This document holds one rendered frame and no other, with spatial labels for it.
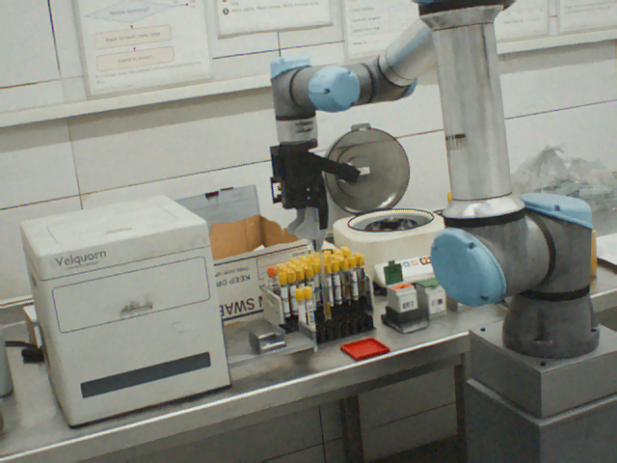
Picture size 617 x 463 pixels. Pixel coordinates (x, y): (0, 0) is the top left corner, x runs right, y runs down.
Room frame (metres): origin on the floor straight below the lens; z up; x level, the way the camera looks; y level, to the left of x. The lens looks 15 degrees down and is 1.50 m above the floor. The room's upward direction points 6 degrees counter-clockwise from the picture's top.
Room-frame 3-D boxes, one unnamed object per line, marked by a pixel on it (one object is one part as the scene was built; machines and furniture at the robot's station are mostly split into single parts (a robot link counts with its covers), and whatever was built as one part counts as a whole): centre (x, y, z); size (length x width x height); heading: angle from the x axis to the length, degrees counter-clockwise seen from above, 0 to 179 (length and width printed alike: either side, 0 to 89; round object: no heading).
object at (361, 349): (1.52, -0.08, 0.88); 0.07 x 0.07 x 0.01; 22
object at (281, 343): (1.48, 0.12, 0.92); 0.21 x 0.07 x 0.05; 112
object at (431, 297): (1.66, -0.22, 0.91); 0.05 x 0.04 x 0.07; 22
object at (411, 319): (1.63, -0.16, 0.89); 0.09 x 0.05 x 0.04; 23
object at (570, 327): (1.29, -0.36, 1.00); 0.15 x 0.15 x 0.10
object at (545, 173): (2.31, -0.62, 0.97); 0.26 x 0.17 x 0.19; 126
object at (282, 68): (1.62, 0.00, 1.35); 0.09 x 0.08 x 0.11; 33
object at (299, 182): (1.62, 0.01, 1.19); 0.09 x 0.08 x 0.12; 113
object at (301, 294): (1.63, -0.01, 0.93); 0.17 x 0.09 x 0.11; 112
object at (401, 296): (1.63, -0.16, 0.92); 0.05 x 0.04 x 0.06; 23
